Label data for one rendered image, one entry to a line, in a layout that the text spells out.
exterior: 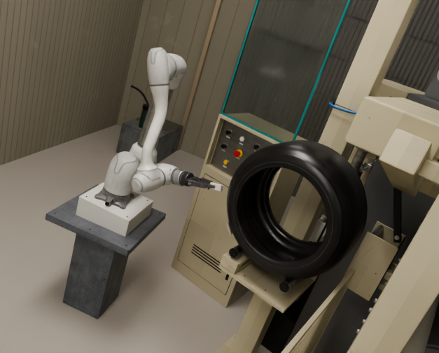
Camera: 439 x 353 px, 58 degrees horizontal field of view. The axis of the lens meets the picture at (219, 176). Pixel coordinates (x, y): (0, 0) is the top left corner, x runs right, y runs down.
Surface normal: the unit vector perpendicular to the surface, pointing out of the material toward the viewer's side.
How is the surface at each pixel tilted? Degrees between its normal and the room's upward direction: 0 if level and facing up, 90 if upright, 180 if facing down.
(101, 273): 90
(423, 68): 90
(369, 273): 90
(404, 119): 90
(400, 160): 72
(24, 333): 0
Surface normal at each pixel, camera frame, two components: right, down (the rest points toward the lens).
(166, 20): -0.26, 0.29
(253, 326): -0.56, 0.15
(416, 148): -0.44, -0.13
